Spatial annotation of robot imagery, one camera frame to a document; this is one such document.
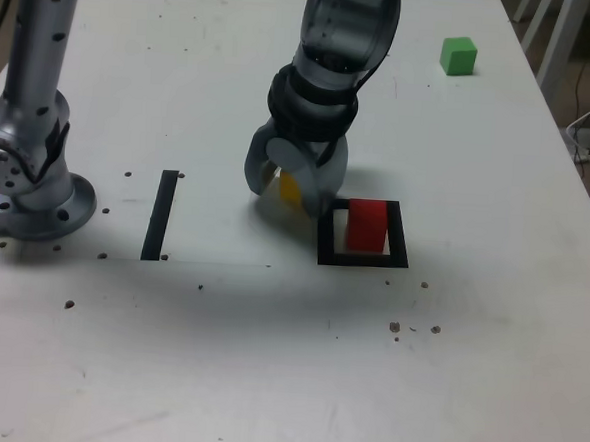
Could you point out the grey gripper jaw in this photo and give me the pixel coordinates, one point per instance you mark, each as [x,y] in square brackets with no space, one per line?
[256,163]
[298,161]

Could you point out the yellow cube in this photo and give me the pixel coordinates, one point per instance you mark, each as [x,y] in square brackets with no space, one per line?
[289,188]

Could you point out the red cube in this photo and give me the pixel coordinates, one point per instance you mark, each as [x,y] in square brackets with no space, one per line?
[367,228]

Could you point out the green cube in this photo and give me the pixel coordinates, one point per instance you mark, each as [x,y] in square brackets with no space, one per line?
[457,58]

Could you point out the black tape square outline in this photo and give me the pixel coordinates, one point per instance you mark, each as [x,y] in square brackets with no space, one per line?
[360,260]

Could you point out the black tape strip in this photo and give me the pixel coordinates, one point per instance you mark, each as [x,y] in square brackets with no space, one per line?
[159,218]

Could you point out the thin white furniture leg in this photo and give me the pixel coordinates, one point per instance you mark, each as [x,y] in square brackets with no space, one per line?
[522,7]
[537,20]

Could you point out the thick white table leg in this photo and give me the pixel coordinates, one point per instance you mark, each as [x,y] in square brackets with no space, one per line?
[561,42]

